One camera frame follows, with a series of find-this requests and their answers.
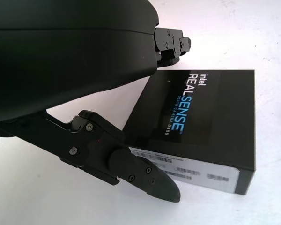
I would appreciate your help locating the black RealSense box lid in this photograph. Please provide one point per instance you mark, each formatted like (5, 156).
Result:
(213, 105)

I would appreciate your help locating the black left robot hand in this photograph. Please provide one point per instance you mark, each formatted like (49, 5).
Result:
(61, 58)

